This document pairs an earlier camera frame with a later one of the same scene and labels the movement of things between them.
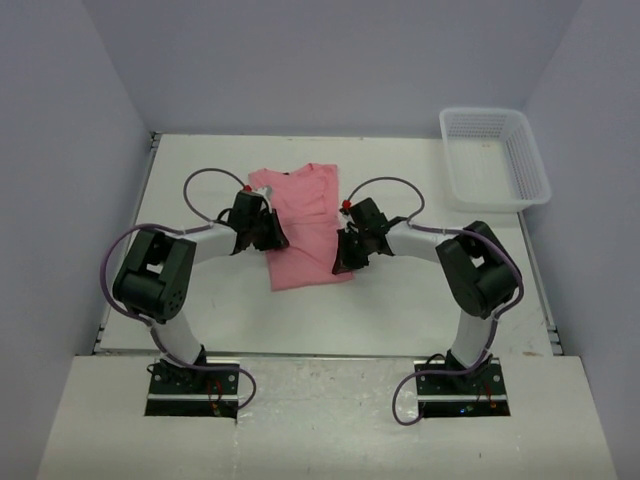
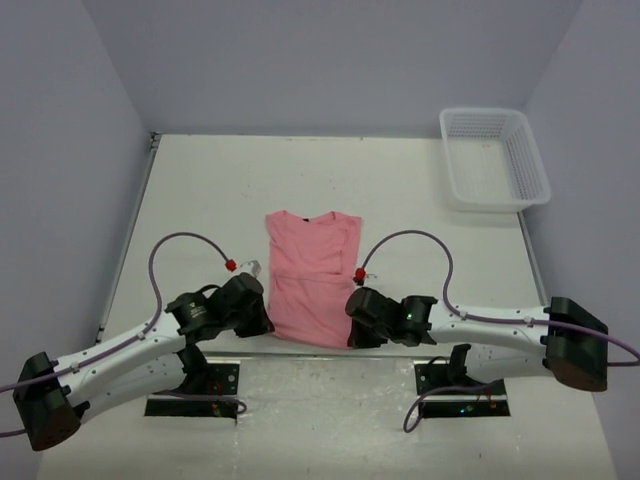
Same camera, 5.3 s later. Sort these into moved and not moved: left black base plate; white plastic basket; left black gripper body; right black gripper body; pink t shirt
Moved: pink t shirt; left black gripper body; right black gripper body
Not moved: white plastic basket; left black base plate
